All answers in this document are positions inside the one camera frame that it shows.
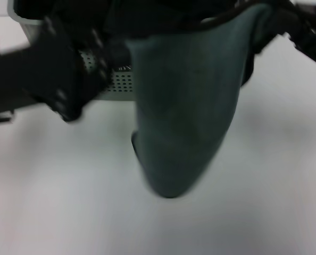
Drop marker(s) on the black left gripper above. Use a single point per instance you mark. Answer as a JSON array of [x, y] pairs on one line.
[[49, 71]]

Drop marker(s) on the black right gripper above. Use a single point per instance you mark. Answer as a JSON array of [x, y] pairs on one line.
[[311, 34]]

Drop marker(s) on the dark green towel black trim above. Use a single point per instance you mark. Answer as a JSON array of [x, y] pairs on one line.
[[184, 106]]

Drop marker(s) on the green perforated plastic storage basket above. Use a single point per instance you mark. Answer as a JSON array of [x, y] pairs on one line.
[[120, 85]]

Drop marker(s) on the black cloth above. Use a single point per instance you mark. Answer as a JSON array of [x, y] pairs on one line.
[[160, 16]]

